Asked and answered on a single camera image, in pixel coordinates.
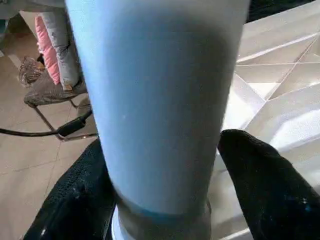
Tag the grey metal-frame chair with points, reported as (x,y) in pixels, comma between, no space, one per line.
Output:
(55,97)

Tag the white plastic table leg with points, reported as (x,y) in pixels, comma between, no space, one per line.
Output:
(160,100)

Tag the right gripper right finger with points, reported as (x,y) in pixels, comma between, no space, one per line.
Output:
(270,195)

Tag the light grey garment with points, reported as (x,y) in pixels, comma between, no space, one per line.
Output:
(62,45)

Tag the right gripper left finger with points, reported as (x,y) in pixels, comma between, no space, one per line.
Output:
(75,200)

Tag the white plastic table top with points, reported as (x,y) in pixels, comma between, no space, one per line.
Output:
(280,90)

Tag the brown patterned cloth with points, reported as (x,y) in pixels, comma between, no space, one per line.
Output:
(30,70)

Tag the pink cloth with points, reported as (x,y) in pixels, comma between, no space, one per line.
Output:
(46,47)

